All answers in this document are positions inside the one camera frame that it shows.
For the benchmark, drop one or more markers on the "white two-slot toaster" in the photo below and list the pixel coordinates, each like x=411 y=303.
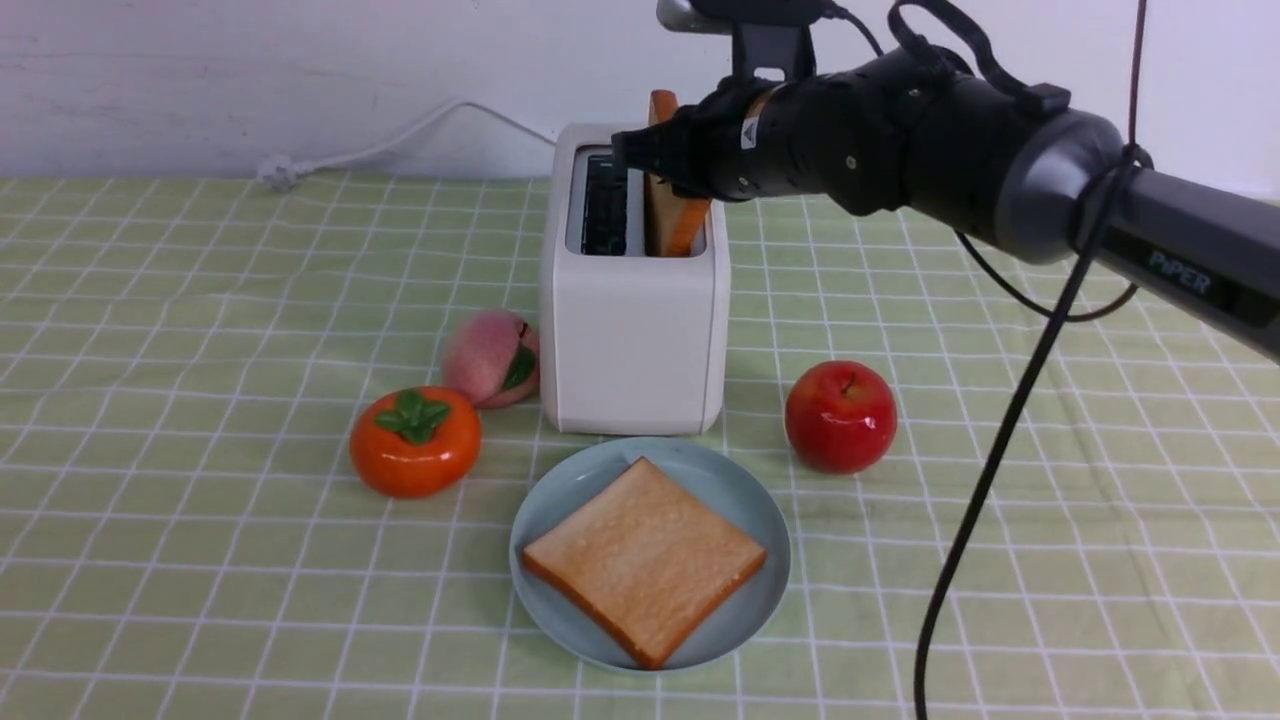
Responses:
x=630 y=345

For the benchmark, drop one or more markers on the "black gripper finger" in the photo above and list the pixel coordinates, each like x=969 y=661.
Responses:
x=643 y=149

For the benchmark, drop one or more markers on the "pink peach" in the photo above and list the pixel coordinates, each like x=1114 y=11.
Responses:
x=493 y=359

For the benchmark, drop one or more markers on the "orange persimmon with green leaf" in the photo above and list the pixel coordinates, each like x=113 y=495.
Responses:
x=416 y=442

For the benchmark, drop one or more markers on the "toast slice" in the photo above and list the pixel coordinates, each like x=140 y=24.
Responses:
x=646 y=561
x=673 y=220

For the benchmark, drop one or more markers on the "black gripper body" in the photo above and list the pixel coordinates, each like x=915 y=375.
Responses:
x=754 y=140

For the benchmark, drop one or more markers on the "red apple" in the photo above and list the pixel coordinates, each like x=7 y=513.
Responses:
x=840 y=417

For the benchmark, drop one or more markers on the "light blue round plate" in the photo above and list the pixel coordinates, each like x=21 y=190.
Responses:
x=727 y=488

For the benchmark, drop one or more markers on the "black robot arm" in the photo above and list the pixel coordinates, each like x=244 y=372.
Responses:
x=890 y=135

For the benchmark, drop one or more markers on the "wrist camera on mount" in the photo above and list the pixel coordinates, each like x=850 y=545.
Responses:
x=769 y=39

